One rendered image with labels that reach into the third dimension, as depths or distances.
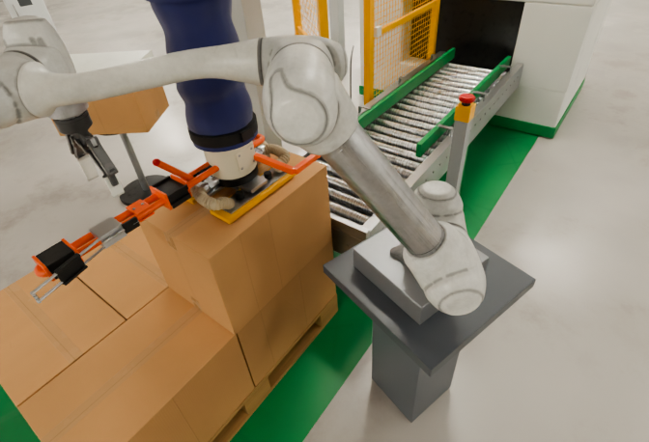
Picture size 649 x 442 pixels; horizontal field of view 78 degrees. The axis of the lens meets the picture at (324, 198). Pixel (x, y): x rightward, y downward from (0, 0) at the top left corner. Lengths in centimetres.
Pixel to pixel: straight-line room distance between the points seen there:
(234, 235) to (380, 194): 61
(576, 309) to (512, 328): 37
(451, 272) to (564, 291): 160
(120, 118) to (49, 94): 199
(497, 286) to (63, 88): 128
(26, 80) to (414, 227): 80
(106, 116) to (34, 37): 191
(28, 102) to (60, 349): 111
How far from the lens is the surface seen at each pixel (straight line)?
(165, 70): 91
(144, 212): 129
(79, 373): 172
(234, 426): 200
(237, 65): 90
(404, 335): 127
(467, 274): 102
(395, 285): 127
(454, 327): 131
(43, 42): 104
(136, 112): 281
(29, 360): 186
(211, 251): 129
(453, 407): 202
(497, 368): 216
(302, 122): 68
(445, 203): 115
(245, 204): 139
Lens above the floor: 181
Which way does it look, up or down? 38 degrees down
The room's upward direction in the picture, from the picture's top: 5 degrees counter-clockwise
